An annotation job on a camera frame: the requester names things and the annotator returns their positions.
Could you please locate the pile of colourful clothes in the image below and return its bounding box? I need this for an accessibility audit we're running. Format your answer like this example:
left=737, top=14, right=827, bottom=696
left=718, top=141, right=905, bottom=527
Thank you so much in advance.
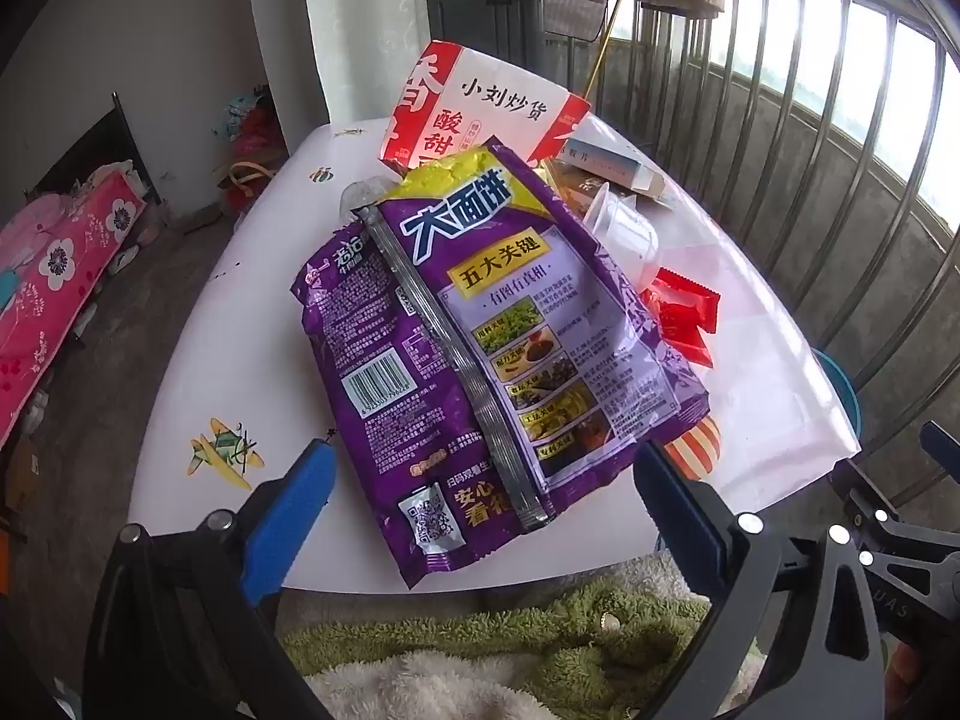
left=212, top=86, right=290, bottom=215

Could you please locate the dark plastic cabinet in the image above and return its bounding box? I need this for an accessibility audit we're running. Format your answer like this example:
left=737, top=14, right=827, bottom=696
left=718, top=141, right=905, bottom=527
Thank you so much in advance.
left=424, top=0, right=545, bottom=72

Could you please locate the red candy wrapper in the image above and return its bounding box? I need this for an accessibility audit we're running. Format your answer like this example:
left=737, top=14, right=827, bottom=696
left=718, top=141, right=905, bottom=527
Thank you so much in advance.
left=649, top=268, right=722, bottom=335
left=641, top=296, right=713, bottom=368

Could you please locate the red white snack bag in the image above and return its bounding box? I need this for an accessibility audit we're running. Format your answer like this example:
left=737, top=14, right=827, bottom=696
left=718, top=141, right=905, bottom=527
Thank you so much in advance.
left=381, top=41, right=592, bottom=173

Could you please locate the white blue medicine box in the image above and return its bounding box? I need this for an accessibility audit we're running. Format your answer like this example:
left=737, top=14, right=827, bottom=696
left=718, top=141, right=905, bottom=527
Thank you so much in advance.
left=559, top=136, right=667, bottom=200

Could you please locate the black bed frame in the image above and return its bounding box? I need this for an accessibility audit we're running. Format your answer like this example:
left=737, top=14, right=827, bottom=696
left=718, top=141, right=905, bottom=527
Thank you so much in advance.
left=34, top=94, right=162, bottom=203

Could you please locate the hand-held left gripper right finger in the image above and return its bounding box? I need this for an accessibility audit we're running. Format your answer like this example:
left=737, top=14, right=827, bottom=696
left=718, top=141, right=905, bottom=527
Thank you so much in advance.
left=632, top=439, right=893, bottom=720

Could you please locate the yellow broom stick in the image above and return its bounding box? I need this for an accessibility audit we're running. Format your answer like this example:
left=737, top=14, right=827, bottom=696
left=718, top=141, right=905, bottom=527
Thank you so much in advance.
left=583, top=0, right=627, bottom=102

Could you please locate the white patterned curtain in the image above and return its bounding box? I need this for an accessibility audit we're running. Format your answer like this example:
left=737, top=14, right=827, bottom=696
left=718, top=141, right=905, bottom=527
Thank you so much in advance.
left=300, top=0, right=432, bottom=125

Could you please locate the green white fluffy garment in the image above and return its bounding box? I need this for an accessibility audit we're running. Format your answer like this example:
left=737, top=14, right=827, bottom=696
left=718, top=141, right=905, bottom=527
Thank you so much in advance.
left=281, top=555, right=758, bottom=720

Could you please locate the pink printed tablecloth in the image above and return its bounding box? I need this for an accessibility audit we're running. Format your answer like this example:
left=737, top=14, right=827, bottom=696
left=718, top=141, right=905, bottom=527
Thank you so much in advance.
left=126, top=116, right=862, bottom=592

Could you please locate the grey checked hanging cloth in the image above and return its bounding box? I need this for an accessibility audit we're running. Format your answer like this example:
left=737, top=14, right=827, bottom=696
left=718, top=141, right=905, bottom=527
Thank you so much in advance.
left=541, top=0, right=610, bottom=42

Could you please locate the blue plastic basket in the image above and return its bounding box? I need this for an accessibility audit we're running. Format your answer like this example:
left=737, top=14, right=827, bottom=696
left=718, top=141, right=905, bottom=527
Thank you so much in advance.
left=814, top=349, right=863, bottom=458

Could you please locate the metal balcony railing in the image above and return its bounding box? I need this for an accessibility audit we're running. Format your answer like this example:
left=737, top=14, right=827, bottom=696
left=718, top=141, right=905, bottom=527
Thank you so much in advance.
left=420, top=0, right=960, bottom=526

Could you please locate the pink floral blanket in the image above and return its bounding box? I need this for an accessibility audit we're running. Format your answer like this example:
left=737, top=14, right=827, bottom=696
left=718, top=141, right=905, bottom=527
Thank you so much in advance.
left=0, top=169, right=147, bottom=447

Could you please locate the purple noodle packet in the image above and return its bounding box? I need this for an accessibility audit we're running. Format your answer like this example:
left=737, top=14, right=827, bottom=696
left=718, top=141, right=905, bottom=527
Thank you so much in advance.
left=291, top=136, right=712, bottom=590

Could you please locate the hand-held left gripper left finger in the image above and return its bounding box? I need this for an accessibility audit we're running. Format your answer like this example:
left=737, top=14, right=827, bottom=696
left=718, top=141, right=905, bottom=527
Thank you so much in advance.
left=82, top=439, right=353, bottom=720

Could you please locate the clear plastic cup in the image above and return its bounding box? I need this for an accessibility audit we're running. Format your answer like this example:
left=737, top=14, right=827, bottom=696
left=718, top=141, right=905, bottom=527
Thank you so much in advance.
left=581, top=181, right=661, bottom=290

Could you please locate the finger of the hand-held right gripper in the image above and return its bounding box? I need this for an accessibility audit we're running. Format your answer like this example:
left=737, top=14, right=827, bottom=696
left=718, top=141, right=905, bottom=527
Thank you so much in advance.
left=919, top=420, right=960, bottom=482

